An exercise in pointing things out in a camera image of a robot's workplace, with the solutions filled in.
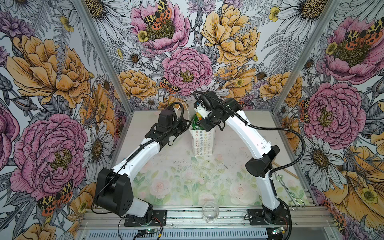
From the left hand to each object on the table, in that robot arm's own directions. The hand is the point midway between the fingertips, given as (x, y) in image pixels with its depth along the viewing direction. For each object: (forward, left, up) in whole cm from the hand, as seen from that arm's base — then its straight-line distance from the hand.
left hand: (191, 126), depth 82 cm
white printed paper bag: (-6, -6, -7) cm, 11 cm away
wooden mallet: (-16, -55, -22) cm, 61 cm away
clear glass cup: (-36, -9, -25) cm, 45 cm away
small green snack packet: (+3, -2, -2) cm, 4 cm away
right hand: (-2, -9, +1) cm, 9 cm away
